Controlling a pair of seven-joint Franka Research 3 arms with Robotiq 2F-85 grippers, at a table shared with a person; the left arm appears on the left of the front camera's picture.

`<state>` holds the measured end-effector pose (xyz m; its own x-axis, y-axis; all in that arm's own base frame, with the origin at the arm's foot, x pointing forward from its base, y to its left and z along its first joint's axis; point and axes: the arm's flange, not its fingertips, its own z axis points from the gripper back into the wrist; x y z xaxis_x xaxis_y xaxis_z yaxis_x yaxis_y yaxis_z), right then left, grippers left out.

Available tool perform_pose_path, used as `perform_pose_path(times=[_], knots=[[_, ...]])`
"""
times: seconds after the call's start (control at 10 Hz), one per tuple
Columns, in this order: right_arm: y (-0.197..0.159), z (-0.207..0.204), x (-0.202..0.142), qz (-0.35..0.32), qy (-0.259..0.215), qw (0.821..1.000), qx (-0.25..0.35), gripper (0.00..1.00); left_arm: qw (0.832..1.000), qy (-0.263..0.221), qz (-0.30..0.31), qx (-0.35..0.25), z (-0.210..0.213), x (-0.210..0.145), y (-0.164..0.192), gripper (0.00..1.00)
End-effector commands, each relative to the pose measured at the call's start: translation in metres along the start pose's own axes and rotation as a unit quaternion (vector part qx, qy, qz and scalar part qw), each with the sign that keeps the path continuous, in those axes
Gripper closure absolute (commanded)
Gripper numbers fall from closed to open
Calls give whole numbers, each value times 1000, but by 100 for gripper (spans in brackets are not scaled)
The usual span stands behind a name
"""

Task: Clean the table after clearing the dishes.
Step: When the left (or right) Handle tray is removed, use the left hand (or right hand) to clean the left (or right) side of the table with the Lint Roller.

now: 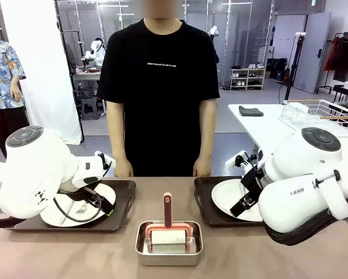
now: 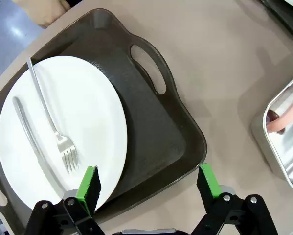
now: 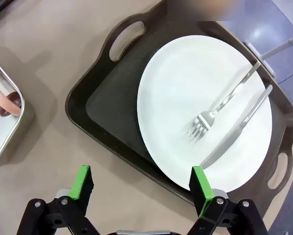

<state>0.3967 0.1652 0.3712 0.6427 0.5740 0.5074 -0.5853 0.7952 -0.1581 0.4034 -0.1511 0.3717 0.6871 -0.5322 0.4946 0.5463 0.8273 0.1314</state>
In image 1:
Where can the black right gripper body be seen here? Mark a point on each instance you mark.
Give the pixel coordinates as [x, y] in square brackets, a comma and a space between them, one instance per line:
[253, 183]

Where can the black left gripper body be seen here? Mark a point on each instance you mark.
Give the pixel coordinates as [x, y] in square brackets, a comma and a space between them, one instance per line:
[75, 192]

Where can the white round plate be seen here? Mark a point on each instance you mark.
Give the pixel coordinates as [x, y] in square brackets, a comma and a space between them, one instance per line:
[226, 197]
[107, 190]

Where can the dark brown serving tray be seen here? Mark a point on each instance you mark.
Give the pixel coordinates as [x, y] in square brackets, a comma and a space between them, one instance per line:
[124, 197]
[204, 209]

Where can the pink lint roller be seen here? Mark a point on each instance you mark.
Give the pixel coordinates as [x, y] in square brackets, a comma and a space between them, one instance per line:
[168, 209]

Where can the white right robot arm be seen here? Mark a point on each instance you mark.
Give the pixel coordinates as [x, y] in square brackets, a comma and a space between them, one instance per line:
[295, 162]

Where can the person's right forearm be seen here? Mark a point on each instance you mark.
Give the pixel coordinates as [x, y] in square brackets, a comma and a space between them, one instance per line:
[118, 145]

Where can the person's left forearm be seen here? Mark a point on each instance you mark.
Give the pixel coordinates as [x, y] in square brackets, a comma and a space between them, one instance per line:
[207, 145]

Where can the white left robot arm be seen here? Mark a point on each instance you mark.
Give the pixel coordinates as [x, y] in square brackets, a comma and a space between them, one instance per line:
[37, 174]

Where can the person's right hand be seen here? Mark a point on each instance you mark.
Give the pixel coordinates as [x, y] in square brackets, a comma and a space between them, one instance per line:
[123, 169]

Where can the person's left hand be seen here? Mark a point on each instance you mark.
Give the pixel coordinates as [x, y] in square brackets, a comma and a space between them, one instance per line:
[202, 168]

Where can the silver fork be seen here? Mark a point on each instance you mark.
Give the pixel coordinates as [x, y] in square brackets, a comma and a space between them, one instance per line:
[80, 210]

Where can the silver table knife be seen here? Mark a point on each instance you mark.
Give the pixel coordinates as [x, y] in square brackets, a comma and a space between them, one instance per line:
[67, 212]

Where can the folded dark grey cloth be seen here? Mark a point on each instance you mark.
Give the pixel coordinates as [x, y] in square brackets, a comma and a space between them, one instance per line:
[250, 111]

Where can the rectangular metal tin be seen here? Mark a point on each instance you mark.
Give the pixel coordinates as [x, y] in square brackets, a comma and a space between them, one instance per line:
[169, 258]

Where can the grey plastic stool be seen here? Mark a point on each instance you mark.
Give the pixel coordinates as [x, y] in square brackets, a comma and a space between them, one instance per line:
[89, 109]

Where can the person in black t-shirt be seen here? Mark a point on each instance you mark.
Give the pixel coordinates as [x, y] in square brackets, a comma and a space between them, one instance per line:
[159, 116]

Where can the white shoe rack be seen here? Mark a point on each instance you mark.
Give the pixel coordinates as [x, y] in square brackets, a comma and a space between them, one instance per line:
[247, 78]

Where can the white backdrop curtain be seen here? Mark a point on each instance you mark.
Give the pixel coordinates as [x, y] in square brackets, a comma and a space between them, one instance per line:
[46, 87]

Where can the black backdrop stand pole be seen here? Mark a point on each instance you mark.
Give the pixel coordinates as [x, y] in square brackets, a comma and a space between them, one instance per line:
[70, 75]

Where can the cluttered background work table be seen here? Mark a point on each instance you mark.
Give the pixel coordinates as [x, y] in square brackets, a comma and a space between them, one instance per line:
[88, 76]

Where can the black bags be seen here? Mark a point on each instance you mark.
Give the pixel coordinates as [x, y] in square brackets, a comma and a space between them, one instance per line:
[276, 68]

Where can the grey door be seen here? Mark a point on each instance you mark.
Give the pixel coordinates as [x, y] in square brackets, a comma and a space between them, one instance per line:
[310, 58]

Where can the mannequin in blue floral shirt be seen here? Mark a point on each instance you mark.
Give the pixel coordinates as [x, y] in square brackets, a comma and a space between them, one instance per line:
[2, 75]

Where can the orange hanging garment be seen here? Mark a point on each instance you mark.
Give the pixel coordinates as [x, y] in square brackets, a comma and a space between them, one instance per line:
[330, 55]

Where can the dark hanging garment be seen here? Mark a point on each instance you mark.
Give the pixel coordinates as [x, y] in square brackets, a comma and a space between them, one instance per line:
[346, 61]

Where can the black tripod stand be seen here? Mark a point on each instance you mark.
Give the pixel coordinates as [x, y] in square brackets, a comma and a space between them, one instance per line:
[301, 35]

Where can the small white background robot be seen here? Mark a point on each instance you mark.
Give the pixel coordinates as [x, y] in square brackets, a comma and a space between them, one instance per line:
[213, 30]

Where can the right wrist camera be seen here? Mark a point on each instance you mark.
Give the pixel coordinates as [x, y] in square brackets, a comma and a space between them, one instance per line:
[243, 162]

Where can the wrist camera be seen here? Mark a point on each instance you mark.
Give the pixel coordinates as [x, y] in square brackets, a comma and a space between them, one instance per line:
[243, 162]
[99, 155]

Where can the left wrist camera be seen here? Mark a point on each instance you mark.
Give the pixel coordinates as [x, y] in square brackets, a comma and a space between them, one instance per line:
[99, 155]

